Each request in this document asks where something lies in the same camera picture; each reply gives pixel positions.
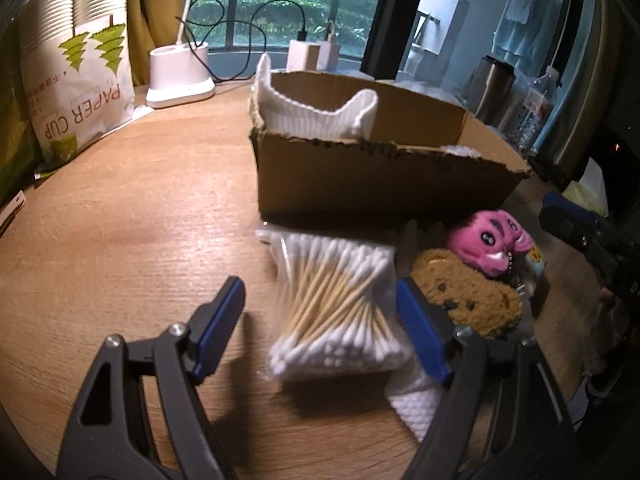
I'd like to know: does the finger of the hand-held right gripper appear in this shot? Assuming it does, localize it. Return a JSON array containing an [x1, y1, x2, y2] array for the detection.
[[538, 192, 608, 253]]

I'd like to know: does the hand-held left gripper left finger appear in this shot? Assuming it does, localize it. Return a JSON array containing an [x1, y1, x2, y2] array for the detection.
[[62, 275, 247, 480]]

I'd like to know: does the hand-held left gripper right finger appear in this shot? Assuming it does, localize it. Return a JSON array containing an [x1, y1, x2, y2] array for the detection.
[[396, 277, 581, 480]]

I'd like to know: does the brown bear plush toy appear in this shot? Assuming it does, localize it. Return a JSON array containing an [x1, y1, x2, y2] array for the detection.
[[410, 249, 524, 338]]

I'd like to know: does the pink plush toy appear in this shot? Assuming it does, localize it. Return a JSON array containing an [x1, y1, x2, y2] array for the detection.
[[446, 210, 533, 278]]

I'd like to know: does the cotton swab pack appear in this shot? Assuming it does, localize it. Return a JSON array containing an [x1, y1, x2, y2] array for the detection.
[[255, 227, 416, 378]]

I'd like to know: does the cardboard box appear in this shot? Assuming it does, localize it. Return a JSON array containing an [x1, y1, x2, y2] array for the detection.
[[248, 70, 532, 231]]

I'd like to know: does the clear water bottle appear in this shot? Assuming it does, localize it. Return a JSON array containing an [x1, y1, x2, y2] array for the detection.
[[515, 72, 558, 152]]

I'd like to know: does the steel thermos cup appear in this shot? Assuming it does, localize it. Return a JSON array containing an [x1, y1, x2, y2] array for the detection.
[[475, 55, 516, 126]]

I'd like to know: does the large hanging blue towel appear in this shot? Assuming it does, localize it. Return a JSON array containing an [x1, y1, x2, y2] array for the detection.
[[492, 0, 562, 67]]

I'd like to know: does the small hanging white towel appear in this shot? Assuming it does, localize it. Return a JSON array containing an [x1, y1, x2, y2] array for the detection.
[[500, 0, 539, 24]]

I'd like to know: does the flat wooden stick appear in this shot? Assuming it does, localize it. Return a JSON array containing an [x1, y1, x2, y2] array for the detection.
[[0, 192, 27, 237]]

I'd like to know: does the white desk lamp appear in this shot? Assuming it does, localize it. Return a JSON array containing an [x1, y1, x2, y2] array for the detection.
[[146, 0, 216, 109]]

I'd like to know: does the green paper cup pack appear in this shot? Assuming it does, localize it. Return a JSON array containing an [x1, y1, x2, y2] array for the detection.
[[0, 75, 42, 206]]

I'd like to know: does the large white charger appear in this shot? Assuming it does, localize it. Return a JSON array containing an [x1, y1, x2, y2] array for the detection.
[[286, 30, 321, 73]]

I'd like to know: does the small white charger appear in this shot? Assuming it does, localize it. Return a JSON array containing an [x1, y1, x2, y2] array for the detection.
[[318, 20, 342, 72]]

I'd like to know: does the white paper cup pack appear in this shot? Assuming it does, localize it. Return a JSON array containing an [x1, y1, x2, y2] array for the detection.
[[20, 0, 136, 166]]

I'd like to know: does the balcony railing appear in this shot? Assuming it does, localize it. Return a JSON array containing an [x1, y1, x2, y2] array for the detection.
[[192, 0, 386, 57]]

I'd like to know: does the yellow curtain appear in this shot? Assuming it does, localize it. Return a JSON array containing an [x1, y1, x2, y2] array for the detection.
[[127, 0, 193, 86]]

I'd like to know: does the black window frame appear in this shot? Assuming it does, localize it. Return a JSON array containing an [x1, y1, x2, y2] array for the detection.
[[360, 0, 433, 81]]

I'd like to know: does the black cable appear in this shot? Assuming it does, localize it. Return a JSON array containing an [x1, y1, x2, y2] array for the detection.
[[175, 0, 309, 83]]

